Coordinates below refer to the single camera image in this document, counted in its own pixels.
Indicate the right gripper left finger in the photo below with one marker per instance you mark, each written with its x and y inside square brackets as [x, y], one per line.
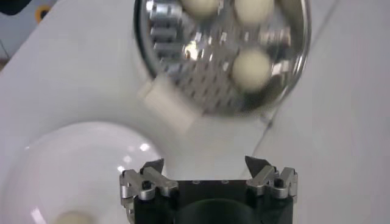
[152, 179]

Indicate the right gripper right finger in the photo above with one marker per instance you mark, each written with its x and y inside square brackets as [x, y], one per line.
[265, 179]

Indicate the white steamed baozi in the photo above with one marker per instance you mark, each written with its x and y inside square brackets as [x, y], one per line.
[253, 9]
[73, 218]
[251, 68]
[199, 6]

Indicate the stainless steel steamer basket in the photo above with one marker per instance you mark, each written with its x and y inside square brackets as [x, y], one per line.
[198, 61]

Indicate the white round plate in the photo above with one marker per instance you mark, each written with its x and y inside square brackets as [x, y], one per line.
[76, 158]

